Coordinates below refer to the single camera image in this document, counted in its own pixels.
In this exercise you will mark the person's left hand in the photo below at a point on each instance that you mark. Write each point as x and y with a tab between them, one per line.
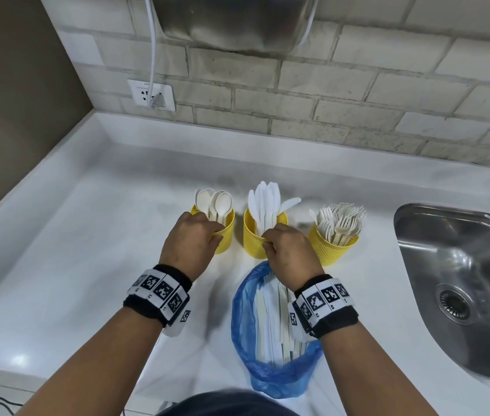
188	246

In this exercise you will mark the person's right hand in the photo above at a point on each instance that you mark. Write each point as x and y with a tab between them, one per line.
292	255

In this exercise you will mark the stack of white spoons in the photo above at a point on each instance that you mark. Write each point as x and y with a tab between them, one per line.
214	203

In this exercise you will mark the white plastic knife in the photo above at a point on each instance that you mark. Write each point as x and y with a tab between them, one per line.
290	204

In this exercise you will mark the stack of white forks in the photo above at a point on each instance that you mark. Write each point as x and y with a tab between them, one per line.
340	223

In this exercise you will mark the stack of white knives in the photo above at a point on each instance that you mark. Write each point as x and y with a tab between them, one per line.
264	203

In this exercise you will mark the bundle of white plastic cutlery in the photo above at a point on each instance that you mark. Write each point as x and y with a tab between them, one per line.
275	324

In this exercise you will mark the blue plastic bag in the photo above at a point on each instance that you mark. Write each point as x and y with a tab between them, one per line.
240	324

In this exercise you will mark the person's right forearm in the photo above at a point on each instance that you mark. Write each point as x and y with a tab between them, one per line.
375	376

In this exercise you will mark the person's left forearm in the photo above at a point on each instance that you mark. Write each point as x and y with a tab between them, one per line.
93	368

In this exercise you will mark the person's dark shorts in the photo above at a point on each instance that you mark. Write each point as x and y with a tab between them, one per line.
227	405

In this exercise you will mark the black left wristband with markers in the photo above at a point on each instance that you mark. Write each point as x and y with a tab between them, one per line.
158	294

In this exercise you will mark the black wristband with markers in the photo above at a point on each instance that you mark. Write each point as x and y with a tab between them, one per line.
158	294
325	305

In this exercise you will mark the black right wristband with markers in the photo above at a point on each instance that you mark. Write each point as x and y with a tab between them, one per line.
325	305

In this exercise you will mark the stainless steel sink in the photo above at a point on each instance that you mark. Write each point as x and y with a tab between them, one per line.
465	277

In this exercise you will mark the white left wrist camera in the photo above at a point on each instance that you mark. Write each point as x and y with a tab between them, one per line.
180	322

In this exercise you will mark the white wall socket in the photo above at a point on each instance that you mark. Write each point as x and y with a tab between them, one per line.
137	93

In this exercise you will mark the stainless steel wall appliance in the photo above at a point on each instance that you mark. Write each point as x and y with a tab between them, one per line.
236	21

